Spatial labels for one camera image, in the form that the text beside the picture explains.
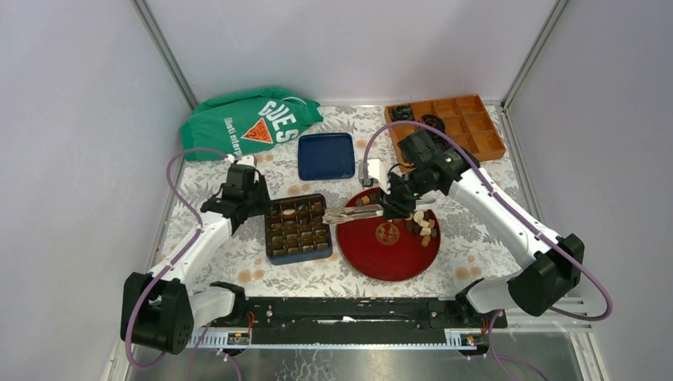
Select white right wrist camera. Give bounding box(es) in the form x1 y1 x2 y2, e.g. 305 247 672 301
360 159 390 194

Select green printed bag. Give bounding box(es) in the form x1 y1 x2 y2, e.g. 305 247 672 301
180 87 324 161

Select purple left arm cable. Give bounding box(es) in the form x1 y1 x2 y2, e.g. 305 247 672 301
124 148 237 381

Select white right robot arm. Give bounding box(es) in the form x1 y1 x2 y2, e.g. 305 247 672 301
363 128 584 327

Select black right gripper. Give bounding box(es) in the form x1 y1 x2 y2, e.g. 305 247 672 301
375 166 429 221

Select blue box lid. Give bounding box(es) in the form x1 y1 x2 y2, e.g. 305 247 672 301
298 133 356 181

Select silver metal tongs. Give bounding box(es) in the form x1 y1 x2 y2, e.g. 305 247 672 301
322 198 436 225

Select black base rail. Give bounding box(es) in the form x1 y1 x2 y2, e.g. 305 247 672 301
206 297 507 350

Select blue chocolate box with tray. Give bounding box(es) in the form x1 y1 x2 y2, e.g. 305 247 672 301
264 194 333 266

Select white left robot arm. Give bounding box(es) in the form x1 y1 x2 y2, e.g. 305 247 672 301
120 156 271 354

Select red round plate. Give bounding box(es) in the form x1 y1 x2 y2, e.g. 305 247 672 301
336 210 441 282

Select orange wooden divider tray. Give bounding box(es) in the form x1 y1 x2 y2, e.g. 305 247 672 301
384 94 506 172

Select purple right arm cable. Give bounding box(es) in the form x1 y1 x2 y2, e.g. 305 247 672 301
364 121 614 381

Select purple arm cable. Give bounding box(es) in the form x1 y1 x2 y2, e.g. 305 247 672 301
364 121 614 381
124 148 237 381

